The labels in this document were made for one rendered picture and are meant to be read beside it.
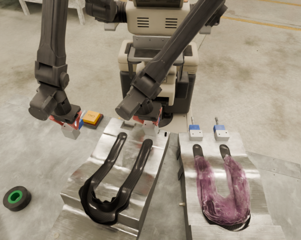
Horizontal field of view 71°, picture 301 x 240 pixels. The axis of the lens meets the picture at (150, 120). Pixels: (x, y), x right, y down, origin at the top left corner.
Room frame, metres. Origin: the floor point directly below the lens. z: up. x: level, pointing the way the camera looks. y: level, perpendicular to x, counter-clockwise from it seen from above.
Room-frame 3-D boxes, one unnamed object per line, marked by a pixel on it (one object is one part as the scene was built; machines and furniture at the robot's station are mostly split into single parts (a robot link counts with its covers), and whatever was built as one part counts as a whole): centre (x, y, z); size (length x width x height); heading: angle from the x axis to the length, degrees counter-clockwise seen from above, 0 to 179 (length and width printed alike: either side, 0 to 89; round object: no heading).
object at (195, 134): (0.58, -0.19, 0.86); 0.13 x 0.05 x 0.05; 179
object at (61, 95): (0.51, 0.31, 1.12); 0.07 x 0.06 x 0.07; 167
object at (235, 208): (0.32, -0.24, 0.90); 0.26 x 0.18 x 0.08; 179
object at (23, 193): (0.29, 0.47, 0.82); 0.08 x 0.08 x 0.04
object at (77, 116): (0.51, 0.29, 0.99); 0.07 x 0.07 x 0.09; 72
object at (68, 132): (0.55, 0.29, 0.93); 0.13 x 0.05 x 0.05; 162
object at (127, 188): (0.35, 0.10, 0.92); 0.35 x 0.16 x 0.09; 162
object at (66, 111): (0.52, 0.30, 1.06); 0.10 x 0.07 x 0.07; 72
